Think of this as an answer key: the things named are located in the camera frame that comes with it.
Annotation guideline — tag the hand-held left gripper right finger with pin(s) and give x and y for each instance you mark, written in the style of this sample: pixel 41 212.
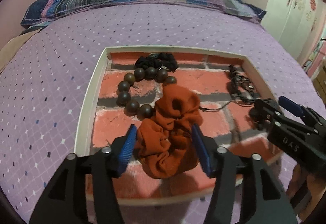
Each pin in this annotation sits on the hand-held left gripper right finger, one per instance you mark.
pixel 201 147

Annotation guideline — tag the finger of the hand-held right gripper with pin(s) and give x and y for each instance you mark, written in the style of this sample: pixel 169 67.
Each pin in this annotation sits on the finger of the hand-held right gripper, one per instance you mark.
pixel 290 105
pixel 267 109

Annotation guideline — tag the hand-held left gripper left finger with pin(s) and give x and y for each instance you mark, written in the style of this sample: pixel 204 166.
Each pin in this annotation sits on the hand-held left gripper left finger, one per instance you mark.
pixel 127 146

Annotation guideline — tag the orange fabric scrunchie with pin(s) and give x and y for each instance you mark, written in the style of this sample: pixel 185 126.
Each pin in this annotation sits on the orange fabric scrunchie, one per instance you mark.
pixel 168 137

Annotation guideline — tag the white tray with brick print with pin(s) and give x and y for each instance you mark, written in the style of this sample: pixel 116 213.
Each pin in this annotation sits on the white tray with brick print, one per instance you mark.
pixel 208 81

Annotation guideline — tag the black fabric scrunchie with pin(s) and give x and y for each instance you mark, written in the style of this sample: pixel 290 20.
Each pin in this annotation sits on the black fabric scrunchie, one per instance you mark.
pixel 147 62

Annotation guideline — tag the person's right hand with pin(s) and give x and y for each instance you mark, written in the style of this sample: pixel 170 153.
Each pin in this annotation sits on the person's right hand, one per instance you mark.
pixel 313 188

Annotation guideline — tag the wooden desk with drawers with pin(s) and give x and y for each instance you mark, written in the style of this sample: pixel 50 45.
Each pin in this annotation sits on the wooden desk with drawers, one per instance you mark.
pixel 322 81

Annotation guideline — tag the white wardrobe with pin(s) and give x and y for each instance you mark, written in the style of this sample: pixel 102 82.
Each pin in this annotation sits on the white wardrobe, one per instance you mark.
pixel 282 10

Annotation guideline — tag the red round wardrobe sticker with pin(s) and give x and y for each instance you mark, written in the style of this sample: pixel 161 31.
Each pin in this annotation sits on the red round wardrobe sticker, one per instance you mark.
pixel 312 3

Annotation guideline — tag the purple diamond print bedspread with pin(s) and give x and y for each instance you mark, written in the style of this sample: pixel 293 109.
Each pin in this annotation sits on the purple diamond print bedspread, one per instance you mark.
pixel 63 61

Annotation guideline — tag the beige blanket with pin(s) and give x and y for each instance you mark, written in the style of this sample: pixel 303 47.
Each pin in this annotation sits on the beige blanket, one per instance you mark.
pixel 12 45

